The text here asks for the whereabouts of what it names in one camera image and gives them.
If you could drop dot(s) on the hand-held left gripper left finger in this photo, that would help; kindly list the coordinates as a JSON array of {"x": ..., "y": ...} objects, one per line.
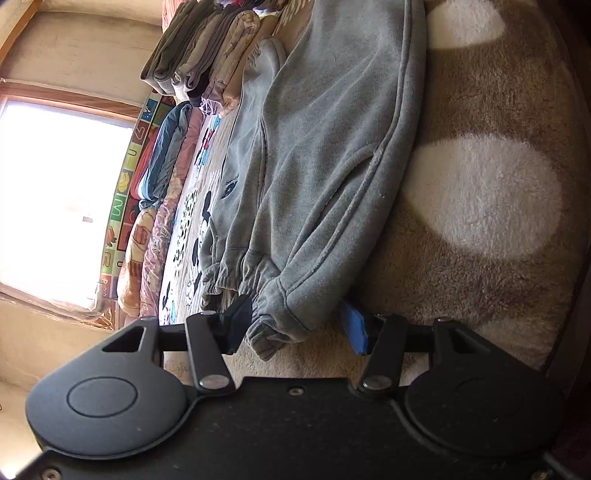
[{"x": 238, "y": 321}]

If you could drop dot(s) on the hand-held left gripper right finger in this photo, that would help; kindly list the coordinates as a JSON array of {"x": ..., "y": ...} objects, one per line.
[{"x": 355, "y": 330}]

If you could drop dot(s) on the grey sweatpants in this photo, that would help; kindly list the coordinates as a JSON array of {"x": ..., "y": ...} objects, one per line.
[{"x": 323, "y": 161}]

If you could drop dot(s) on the stack of grey folded clothes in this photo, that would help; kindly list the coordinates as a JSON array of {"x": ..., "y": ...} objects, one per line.
[{"x": 194, "y": 55}]

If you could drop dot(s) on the stack of colourful folded clothes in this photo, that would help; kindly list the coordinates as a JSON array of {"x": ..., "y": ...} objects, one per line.
[{"x": 240, "y": 2}]

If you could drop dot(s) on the pink floral quilt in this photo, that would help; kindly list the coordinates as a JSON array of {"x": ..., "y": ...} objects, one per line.
[{"x": 161, "y": 230}]

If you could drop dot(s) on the alphabet foam mat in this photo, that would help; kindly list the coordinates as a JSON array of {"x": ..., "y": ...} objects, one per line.
[{"x": 117, "y": 207}]

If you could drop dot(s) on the folded blue garment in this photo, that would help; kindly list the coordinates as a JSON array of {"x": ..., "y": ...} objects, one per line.
[{"x": 164, "y": 152}]

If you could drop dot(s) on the brown blanket with white dots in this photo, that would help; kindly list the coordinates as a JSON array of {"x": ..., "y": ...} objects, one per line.
[{"x": 485, "y": 194}]

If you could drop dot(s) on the window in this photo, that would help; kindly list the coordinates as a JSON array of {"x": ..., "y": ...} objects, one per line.
[{"x": 55, "y": 194}]

